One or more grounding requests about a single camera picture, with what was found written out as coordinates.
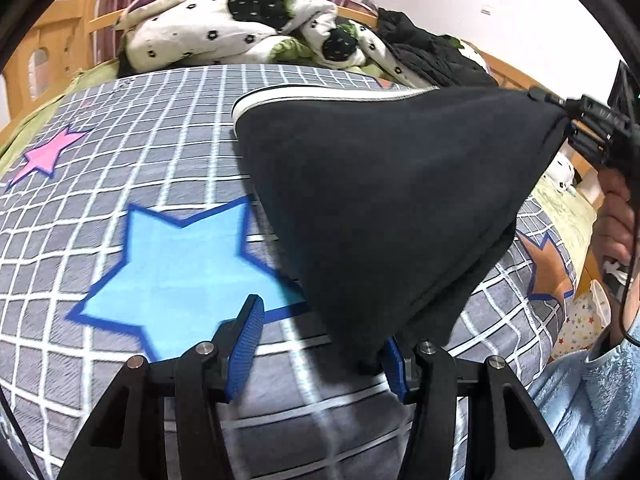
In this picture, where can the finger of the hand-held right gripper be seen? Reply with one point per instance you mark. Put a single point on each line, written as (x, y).
(585, 145)
(552, 100)

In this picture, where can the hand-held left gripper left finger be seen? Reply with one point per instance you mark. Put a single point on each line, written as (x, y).
(245, 355)

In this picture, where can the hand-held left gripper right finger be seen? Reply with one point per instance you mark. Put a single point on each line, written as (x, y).
(395, 370)

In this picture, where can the black pants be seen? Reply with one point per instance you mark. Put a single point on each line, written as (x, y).
(390, 200)

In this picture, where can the person's right hand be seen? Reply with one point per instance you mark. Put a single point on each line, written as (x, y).
(612, 225)

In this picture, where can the white floral pillow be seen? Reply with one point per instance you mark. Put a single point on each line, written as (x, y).
(559, 172)

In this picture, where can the black quilted jacket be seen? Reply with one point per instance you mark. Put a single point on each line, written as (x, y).
(430, 55)

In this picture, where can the star printed cloth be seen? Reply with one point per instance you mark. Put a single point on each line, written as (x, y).
(580, 325)

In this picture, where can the grey checked star blanket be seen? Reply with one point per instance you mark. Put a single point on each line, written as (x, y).
(150, 160)

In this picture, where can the green bed sheet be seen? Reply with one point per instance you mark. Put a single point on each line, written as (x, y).
(20, 140)

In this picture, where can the white floral quilt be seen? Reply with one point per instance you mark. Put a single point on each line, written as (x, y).
(200, 30)

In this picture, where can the wooden bed frame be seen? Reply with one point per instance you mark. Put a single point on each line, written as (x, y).
(55, 25)

